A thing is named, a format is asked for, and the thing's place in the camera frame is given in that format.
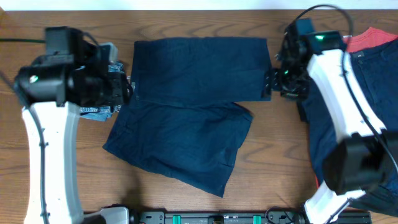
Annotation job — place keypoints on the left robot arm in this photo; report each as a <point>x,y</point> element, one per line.
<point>73,73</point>

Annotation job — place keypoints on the folded light blue jeans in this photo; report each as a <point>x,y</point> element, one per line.
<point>104,112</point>

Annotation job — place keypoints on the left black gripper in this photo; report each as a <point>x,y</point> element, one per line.
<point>115,92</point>

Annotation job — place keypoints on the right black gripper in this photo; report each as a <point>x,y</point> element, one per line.
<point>273,83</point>

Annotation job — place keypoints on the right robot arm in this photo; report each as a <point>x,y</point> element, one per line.
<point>349,100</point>

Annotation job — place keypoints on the dark navy pants pile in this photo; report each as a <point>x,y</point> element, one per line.
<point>376,73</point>

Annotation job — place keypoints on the red t-shirt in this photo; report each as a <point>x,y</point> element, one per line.
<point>372,37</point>

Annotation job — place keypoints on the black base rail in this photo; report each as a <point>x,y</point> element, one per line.
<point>217,217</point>

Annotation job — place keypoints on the navy blue shorts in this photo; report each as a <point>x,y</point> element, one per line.
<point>185,119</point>

